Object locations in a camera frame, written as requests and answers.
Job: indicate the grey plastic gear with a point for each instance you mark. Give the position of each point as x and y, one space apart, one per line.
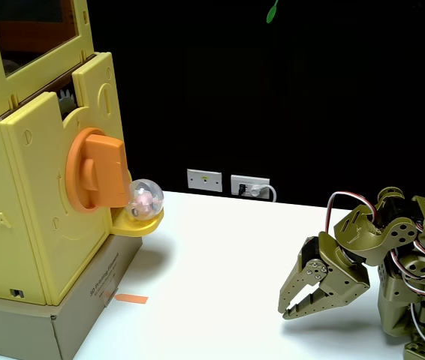
66 101

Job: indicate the clear capsule with pink toy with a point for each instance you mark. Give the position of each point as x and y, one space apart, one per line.
145 198

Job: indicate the yellow dispensing tray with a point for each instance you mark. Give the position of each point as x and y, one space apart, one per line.
143 225

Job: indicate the yellow toy vending machine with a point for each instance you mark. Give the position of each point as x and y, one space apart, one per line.
28 210

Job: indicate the clear tape piece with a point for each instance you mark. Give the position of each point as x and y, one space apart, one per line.
108 296

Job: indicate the white wall socket plate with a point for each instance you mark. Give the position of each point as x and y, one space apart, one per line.
252 182

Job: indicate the orange vending machine knob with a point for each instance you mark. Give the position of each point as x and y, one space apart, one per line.
103 168

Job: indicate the orange tape strip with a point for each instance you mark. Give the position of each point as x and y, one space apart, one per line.
131 299

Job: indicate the green leaf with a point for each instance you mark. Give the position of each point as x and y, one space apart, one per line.
272 13

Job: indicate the brown cardboard box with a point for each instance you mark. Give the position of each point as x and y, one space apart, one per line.
85 296

